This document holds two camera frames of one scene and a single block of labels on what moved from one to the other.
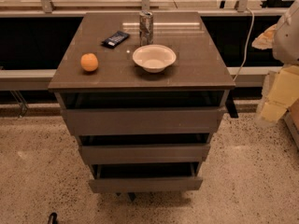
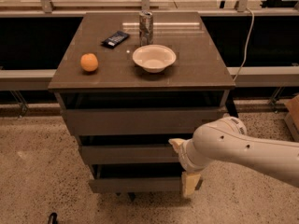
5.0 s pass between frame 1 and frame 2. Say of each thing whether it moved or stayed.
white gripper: moved
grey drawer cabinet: stayed
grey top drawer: stayed
